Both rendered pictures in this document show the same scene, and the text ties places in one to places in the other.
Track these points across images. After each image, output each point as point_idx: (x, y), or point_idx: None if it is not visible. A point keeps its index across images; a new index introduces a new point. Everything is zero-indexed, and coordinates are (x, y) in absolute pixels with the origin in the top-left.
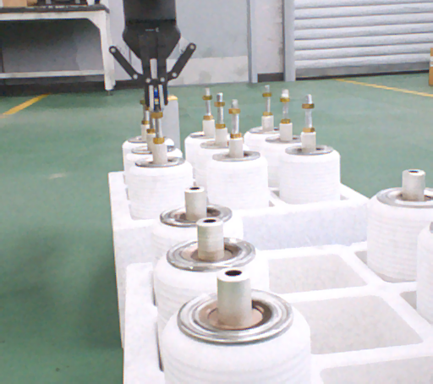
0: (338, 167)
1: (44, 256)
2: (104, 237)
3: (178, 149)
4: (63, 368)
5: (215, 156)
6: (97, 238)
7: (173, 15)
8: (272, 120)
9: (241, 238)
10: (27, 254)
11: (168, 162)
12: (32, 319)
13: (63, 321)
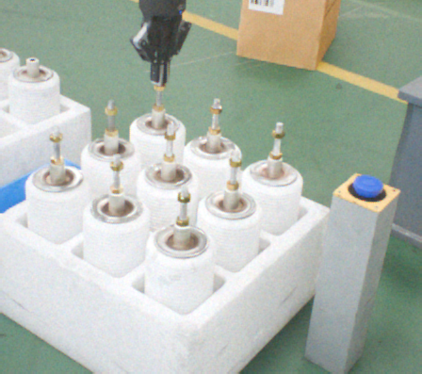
0: (26, 197)
1: (381, 268)
2: (398, 324)
3: (196, 157)
4: None
5: (127, 143)
6: (398, 317)
7: (139, 7)
8: (174, 229)
9: (8, 88)
10: (404, 265)
11: (143, 121)
12: None
13: None
